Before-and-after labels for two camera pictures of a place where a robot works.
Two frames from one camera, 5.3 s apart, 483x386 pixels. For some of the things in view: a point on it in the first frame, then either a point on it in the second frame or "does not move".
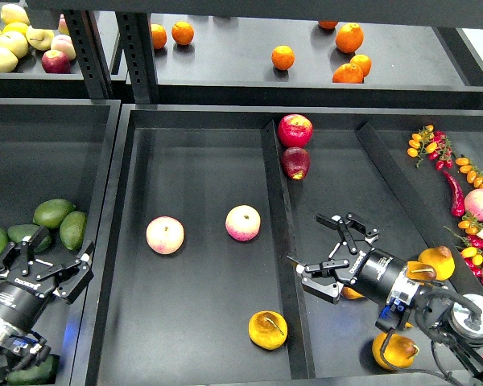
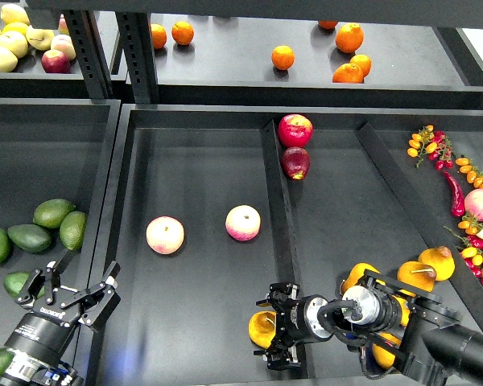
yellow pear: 267,330 does not move
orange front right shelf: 348,73 does not move
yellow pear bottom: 399,351 does not move
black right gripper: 347,261 to 290,324
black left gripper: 39,276 to 106,296
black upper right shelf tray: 307,60 does not move
